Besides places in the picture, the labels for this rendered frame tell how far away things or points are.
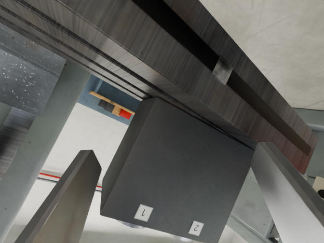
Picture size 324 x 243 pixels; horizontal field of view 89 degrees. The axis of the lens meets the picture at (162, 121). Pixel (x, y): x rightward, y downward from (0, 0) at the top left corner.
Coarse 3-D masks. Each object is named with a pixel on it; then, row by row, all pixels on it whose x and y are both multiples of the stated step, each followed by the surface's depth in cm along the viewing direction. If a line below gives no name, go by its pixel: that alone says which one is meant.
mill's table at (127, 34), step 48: (0, 0) 16; (48, 0) 11; (96, 0) 12; (144, 0) 13; (192, 0) 15; (48, 48) 28; (96, 48) 17; (144, 48) 14; (192, 48) 16; (240, 48) 19; (144, 96) 30; (192, 96) 17; (240, 96) 20; (288, 144) 27
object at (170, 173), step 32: (128, 128) 33; (160, 128) 25; (192, 128) 26; (128, 160) 23; (160, 160) 25; (192, 160) 27; (224, 160) 29; (128, 192) 24; (160, 192) 25; (192, 192) 27; (224, 192) 29; (128, 224) 26; (160, 224) 26; (192, 224) 27; (224, 224) 30
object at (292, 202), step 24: (264, 144) 9; (264, 168) 9; (288, 168) 8; (264, 192) 9; (288, 192) 7; (312, 192) 6; (288, 216) 7; (312, 216) 6; (288, 240) 7; (312, 240) 6
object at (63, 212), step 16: (80, 160) 9; (96, 160) 11; (64, 176) 8; (80, 176) 9; (96, 176) 11; (64, 192) 7; (80, 192) 9; (48, 208) 7; (64, 208) 7; (80, 208) 9; (32, 224) 6; (48, 224) 6; (64, 224) 7; (80, 224) 9; (16, 240) 6; (32, 240) 6; (48, 240) 6; (64, 240) 7
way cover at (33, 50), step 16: (0, 32) 37; (16, 32) 37; (0, 48) 39; (16, 48) 39; (32, 48) 40; (0, 64) 41; (32, 64) 43; (48, 64) 43; (64, 64) 43; (0, 80) 43; (32, 80) 45; (48, 80) 45; (0, 96) 45; (32, 96) 47; (48, 96) 48; (32, 112) 49
